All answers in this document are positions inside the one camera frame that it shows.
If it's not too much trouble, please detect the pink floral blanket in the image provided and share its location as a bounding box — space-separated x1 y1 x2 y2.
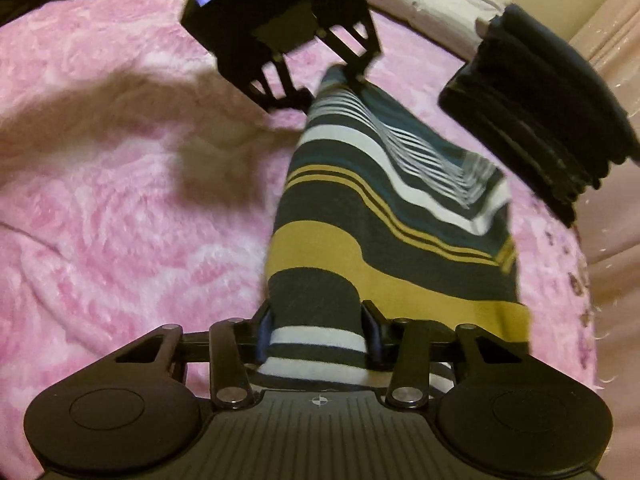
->
0 0 601 411

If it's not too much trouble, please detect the striped knit shirt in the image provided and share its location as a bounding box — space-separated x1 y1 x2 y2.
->
255 62 532 401

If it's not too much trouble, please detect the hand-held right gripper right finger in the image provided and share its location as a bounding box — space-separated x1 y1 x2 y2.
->
361 300 528 408

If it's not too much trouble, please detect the pale pink cloth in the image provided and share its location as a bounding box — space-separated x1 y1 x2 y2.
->
567 10 640 396

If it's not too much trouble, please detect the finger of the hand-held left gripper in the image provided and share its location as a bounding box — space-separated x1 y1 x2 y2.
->
217 50 313 113
320 9 385 83

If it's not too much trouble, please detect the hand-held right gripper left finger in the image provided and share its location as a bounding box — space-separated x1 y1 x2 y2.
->
115 304 275 407

